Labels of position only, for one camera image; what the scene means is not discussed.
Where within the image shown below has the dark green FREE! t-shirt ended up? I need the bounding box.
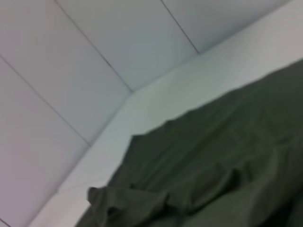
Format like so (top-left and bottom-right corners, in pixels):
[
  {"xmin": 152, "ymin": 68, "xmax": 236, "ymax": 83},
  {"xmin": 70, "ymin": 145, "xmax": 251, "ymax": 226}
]
[{"xmin": 75, "ymin": 58, "xmax": 303, "ymax": 227}]

